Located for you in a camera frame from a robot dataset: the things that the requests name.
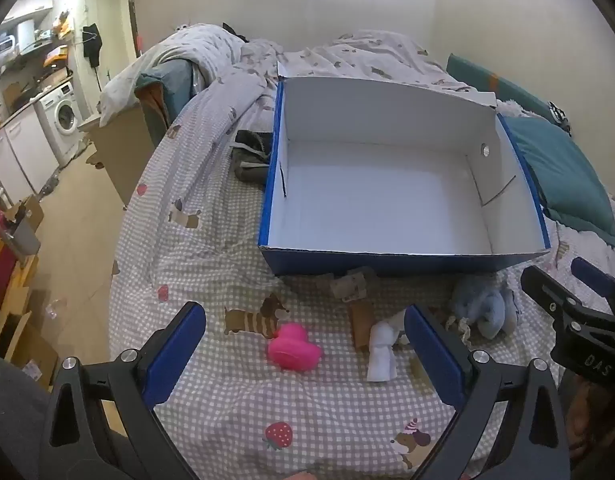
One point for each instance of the flat cardboard boxes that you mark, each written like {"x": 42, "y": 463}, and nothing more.
{"x": 30, "y": 345}

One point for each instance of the black hanging garment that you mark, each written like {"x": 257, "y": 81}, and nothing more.
{"x": 91, "y": 42}

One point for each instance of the pink soft toy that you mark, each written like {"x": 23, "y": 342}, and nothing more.
{"x": 292, "y": 347}

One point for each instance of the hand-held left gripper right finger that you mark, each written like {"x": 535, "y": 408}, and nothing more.
{"x": 432, "y": 355}

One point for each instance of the beige scrunchie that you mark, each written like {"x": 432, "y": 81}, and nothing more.
{"x": 457, "y": 327}

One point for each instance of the blue and white cardboard box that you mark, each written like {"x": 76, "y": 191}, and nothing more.
{"x": 387, "y": 190}

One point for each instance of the grey bin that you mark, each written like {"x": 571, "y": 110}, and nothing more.
{"x": 22, "y": 232}

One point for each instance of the person's grey clothing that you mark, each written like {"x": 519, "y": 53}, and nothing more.
{"x": 12, "y": 420}

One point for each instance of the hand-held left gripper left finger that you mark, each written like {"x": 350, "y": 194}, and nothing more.
{"x": 180, "y": 345}

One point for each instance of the white kitchen cabinet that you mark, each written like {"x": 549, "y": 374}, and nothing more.
{"x": 17, "y": 155}

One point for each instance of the black and white small item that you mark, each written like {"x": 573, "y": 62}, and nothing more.
{"x": 558, "y": 114}

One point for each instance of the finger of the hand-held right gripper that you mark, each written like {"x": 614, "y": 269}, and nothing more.
{"x": 552, "y": 295}
{"x": 595, "y": 275}

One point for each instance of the white washing machine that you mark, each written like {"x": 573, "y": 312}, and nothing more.
{"x": 61, "y": 110}

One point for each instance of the teal and orange blanket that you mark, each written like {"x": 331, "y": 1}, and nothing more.
{"x": 160, "y": 92}

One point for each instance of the dark folded cloth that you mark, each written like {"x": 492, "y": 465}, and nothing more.
{"x": 250, "y": 155}

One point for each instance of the teal pillow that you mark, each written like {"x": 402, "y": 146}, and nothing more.
{"x": 562, "y": 170}

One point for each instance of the printed duvet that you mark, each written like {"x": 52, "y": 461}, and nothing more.
{"x": 287, "y": 55}

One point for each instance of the brown cardboard box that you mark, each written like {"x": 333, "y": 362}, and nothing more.
{"x": 120, "y": 155}

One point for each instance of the white sock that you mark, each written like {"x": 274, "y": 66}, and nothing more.
{"x": 382, "y": 352}

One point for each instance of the light blue plush toy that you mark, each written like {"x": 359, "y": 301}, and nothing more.
{"x": 485, "y": 307}

